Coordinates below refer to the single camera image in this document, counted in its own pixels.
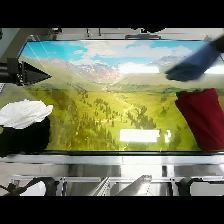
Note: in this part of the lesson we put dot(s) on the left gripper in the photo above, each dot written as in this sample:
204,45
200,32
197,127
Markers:
15,71

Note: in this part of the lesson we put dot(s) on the blue shirt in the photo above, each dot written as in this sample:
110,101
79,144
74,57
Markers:
193,65

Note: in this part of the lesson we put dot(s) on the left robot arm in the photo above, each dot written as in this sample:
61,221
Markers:
3,73

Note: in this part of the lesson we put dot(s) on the white garment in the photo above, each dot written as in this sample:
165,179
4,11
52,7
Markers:
21,113

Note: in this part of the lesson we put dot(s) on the black garment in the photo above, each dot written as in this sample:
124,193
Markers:
26,138

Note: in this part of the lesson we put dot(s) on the red garment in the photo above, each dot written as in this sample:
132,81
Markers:
203,120

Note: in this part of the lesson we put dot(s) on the silver frame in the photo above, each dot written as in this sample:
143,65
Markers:
140,160

